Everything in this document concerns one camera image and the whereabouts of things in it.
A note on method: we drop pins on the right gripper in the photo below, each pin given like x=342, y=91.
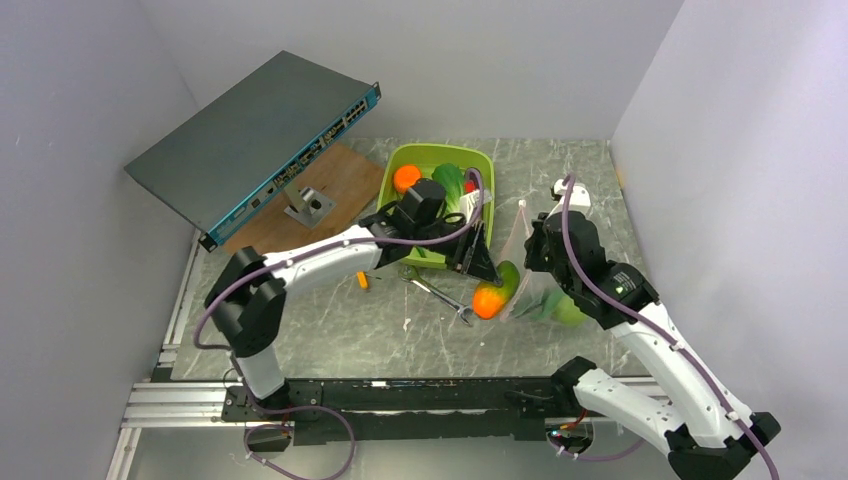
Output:
x=532, y=259

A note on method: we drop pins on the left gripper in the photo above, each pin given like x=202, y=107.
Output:
x=479, y=262

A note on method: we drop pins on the orange green mango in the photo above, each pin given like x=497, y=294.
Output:
x=489, y=300

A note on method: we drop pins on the clear zip top bag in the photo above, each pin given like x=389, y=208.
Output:
x=532, y=283

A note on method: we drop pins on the green apple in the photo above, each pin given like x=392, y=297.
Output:
x=567, y=313

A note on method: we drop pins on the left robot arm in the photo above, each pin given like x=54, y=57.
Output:
x=246, y=303

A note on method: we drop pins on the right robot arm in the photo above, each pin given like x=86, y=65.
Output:
x=703, y=430

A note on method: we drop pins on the silver wrench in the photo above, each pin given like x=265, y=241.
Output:
x=410, y=275

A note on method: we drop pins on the bok choy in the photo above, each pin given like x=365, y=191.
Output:
x=452, y=179

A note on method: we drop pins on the orange tangerine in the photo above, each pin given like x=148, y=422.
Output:
x=405, y=177

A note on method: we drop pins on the green plastic basin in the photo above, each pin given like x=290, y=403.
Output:
x=428, y=156

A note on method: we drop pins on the wooden board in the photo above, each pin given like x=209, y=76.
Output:
x=340, y=175

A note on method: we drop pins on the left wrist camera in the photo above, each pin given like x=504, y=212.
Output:
x=477, y=204

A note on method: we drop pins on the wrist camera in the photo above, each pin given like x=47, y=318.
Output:
x=579, y=199
x=477, y=204

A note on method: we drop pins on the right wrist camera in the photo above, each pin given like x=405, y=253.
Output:
x=579, y=199

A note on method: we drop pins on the yellow handled screwdriver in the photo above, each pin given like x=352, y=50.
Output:
x=365, y=280

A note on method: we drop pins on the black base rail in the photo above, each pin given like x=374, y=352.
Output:
x=323, y=410

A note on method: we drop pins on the metal stand bracket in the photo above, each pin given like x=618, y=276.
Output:
x=307, y=206

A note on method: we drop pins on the grey network switch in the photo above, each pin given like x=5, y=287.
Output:
x=221, y=166

